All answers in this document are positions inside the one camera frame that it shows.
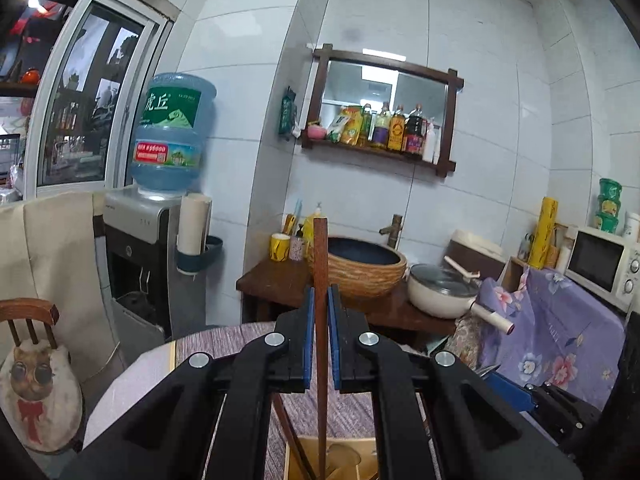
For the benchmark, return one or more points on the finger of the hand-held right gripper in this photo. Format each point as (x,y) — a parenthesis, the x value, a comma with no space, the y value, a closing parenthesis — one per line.
(510,395)

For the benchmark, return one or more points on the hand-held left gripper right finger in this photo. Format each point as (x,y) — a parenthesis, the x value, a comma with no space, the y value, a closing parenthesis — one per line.
(333,340)

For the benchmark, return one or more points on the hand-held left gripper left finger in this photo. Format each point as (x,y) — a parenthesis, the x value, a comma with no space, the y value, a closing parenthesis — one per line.
(309,340)

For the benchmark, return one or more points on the brown wooden chopstick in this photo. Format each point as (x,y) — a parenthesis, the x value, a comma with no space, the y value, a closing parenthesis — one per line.
(320,260)
(287,422)

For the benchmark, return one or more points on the beige perforated utensil holder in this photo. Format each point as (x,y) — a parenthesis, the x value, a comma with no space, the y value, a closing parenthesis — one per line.
(350,460)

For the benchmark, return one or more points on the dark wooden counter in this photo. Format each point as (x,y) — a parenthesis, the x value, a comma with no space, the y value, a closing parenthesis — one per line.
(270,280)

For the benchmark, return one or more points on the woven wash basin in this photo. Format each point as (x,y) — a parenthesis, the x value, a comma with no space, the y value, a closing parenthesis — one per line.
(365,270)

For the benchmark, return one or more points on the purple floral cloth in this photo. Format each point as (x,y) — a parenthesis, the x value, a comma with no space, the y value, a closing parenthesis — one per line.
(550,320)

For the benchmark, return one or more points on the purple striped tablecloth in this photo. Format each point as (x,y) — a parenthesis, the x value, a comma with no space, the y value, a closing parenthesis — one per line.
(220,337)

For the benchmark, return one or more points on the small patterned cup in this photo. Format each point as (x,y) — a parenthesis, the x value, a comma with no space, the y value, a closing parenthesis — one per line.
(297,250)

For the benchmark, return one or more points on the yellow cup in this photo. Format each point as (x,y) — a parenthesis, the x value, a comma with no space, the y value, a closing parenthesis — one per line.
(280,247)

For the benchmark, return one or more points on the white pot with lid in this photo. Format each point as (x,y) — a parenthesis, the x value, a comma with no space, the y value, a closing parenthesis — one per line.
(440,300)

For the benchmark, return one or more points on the yellow soap bottle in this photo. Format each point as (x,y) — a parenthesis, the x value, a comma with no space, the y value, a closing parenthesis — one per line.
(309,222)

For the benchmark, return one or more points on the bronze faucet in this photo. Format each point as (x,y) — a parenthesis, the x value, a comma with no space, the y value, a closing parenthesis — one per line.
(392,230)

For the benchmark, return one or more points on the light blue toothbrush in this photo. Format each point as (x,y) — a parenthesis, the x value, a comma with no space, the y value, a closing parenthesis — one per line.
(298,212)

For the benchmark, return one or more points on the beige rice cooker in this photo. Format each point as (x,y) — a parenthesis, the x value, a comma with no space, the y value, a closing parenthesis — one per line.
(475,247)

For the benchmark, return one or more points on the white microwave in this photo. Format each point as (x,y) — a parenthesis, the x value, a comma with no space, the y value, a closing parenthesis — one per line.
(595,260)

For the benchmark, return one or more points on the yellow roll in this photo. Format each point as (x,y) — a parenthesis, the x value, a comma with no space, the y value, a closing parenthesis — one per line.
(544,230)

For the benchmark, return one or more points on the white jar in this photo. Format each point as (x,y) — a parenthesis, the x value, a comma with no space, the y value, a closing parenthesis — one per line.
(631,225)

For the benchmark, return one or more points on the grey water dispenser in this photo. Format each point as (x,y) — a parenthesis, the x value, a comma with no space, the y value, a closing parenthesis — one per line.
(130,240)

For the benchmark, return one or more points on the pink bowl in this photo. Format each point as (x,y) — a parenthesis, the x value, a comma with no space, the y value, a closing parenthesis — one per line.
(316,131)

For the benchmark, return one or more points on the row of condiment bottles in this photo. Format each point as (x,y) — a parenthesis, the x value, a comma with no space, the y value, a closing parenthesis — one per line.
(397,132)

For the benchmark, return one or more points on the blue water bottle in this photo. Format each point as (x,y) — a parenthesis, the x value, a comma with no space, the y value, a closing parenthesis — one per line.
(170,160)

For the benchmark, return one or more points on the green hanging packet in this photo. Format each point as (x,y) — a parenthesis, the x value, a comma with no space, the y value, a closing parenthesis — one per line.
(287,112)

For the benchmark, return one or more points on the wooden framed mirror shelf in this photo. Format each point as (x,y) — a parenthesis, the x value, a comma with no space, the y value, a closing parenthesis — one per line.
(390,85)

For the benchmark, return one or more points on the beige cover cloth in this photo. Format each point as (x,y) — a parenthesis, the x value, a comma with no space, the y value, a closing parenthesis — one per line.
(60,250)

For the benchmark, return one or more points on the cat print seat cushion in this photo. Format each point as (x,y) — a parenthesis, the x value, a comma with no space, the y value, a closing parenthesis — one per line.
(40,395)

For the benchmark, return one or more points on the wooden chair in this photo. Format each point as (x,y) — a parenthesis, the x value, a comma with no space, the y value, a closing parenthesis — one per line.
(30,307)

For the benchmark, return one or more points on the blue wall holder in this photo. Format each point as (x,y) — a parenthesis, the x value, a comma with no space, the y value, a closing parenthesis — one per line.
(210,250)

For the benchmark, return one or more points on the window with white frame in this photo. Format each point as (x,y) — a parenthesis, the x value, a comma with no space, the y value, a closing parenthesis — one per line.
(85,110)

